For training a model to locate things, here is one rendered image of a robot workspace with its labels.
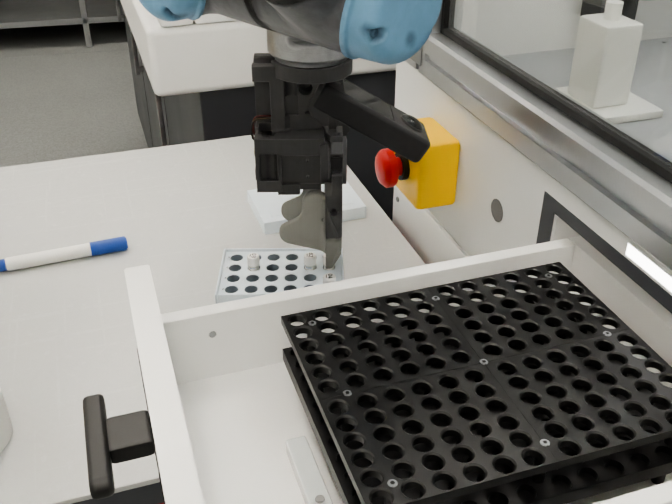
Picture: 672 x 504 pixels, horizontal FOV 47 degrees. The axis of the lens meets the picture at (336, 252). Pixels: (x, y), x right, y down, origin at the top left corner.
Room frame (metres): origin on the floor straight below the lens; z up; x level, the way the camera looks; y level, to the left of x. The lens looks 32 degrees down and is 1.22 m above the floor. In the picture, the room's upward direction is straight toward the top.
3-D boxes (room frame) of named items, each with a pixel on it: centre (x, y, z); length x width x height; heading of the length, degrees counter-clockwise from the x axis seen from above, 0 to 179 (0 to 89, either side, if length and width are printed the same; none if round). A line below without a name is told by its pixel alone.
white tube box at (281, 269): (0.64, 0.05, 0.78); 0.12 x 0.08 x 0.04; 91
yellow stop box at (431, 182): (0.73, -0.09, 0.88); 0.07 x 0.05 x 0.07; 18
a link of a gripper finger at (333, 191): (0.63, 0.00, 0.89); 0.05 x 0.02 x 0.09; 1
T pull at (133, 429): (0.31, 0.12, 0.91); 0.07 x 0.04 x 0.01; 18
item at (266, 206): (0.83, 0.04, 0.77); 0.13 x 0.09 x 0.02; 109
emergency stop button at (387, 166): (0.72, -0.06, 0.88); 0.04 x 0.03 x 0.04; 18
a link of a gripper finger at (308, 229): (0.63, 0.02, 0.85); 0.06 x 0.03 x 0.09; 91
